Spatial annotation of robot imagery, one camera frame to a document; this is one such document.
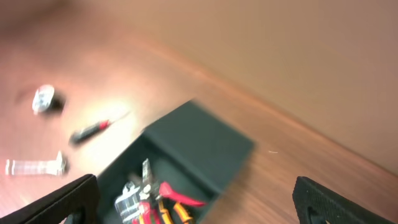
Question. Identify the dark green open box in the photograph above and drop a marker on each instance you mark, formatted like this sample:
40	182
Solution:
192	150

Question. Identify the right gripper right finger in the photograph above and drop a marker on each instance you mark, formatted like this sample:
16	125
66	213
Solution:
316	204

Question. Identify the orange black long-nose pliers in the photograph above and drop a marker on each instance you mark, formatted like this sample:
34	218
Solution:
160	214

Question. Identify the clear pack of colourful screwdrivers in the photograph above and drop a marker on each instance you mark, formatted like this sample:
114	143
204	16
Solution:
135	204

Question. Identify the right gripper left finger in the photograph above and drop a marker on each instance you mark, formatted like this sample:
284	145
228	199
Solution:
75	202

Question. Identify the red-handled wire stripper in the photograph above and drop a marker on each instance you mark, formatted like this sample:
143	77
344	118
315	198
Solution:
163	190

